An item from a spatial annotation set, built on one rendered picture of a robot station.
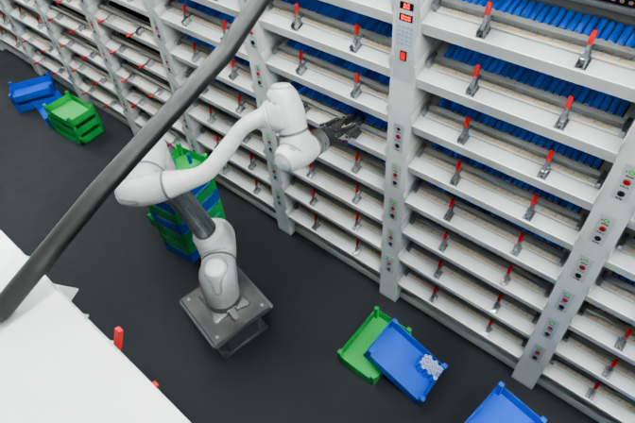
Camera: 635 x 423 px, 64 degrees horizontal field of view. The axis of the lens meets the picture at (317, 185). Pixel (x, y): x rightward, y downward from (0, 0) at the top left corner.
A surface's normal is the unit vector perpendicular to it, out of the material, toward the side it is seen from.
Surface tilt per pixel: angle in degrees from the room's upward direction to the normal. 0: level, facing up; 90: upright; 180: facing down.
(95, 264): 0
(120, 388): 0
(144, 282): 0
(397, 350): 20
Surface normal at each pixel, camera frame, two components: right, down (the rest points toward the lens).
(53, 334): -0.06, -0.70
